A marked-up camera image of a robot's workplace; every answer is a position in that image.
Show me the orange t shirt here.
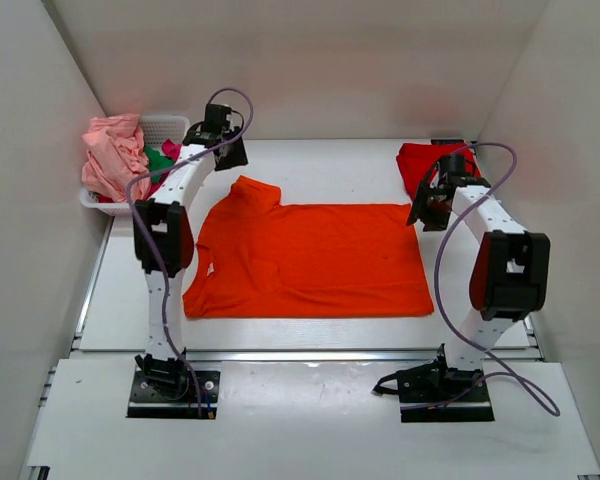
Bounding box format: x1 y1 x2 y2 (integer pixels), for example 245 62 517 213
183 176 434 319

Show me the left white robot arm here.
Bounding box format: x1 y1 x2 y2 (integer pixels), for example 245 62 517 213
132 103 253 402

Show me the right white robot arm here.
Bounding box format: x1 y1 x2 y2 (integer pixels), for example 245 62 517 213
407 153 551 401

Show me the folded red t shirt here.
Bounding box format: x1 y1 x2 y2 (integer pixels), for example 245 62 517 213
396 141 466 200

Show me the magenta t shirt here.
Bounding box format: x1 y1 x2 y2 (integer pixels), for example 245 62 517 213
146 139 182 199

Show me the white plastic basket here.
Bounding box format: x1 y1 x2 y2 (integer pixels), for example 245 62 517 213
78 115 191 217

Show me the green t shirt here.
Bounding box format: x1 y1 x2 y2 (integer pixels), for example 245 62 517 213
144 146 177 185

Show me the pink t shirt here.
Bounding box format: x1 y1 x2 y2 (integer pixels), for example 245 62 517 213
81 113 149 203

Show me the black bracket at wall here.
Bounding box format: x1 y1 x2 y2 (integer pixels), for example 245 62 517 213
430 139 465 145

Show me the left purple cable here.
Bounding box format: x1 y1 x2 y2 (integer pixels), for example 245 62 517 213
124 87 255 419

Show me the purple cable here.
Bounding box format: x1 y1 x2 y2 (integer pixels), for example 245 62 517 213
400 142 562 418
124 87 255 419

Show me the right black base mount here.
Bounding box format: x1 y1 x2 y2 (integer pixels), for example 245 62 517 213
372 349 495 423

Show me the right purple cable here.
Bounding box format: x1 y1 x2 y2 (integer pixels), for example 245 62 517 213
400 142 562 418

